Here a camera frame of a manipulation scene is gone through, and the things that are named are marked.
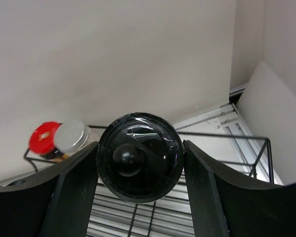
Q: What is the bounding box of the black wire rack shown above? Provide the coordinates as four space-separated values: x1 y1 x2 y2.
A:
24 124 274 237

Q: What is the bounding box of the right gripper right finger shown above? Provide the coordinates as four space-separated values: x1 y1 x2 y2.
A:
184 141 296 237

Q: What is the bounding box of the blue label clear bottle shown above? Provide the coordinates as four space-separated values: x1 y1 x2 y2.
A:
53 119 100 156

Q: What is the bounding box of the red lid sauce jar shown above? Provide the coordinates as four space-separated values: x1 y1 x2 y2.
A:
28 121 60 159

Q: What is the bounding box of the black cap grinder bottle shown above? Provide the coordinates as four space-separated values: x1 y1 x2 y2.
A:
96 112 185 203

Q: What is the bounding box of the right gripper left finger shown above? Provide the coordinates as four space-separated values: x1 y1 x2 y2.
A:
0 142 98 237

